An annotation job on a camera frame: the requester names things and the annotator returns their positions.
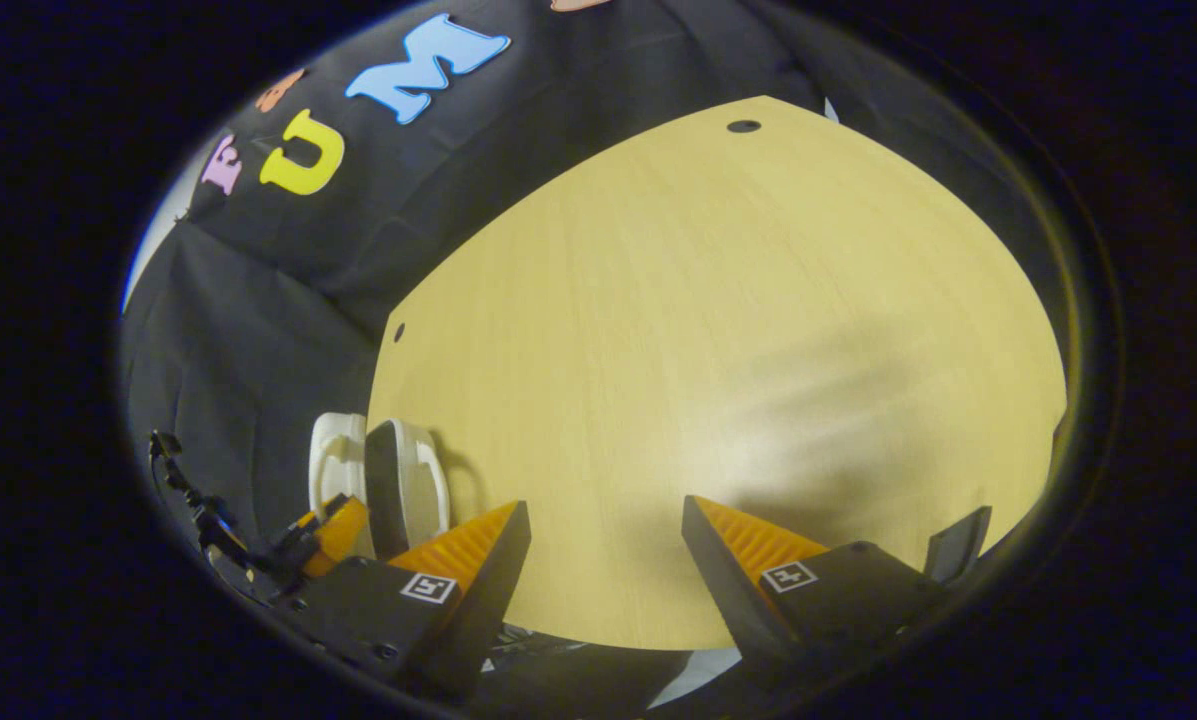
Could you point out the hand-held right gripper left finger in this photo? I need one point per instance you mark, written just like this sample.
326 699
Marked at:
478 590

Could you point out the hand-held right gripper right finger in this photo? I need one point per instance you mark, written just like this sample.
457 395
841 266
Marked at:
728 580

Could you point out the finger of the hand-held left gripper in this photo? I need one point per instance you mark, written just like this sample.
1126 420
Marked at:
343 530

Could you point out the white suitcase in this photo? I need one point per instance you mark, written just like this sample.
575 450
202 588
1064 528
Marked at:
413 480

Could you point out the dark flat object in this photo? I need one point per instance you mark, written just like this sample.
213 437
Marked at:
958 550

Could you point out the black backdrop cloth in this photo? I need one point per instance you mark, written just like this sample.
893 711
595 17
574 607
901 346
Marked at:
288 300

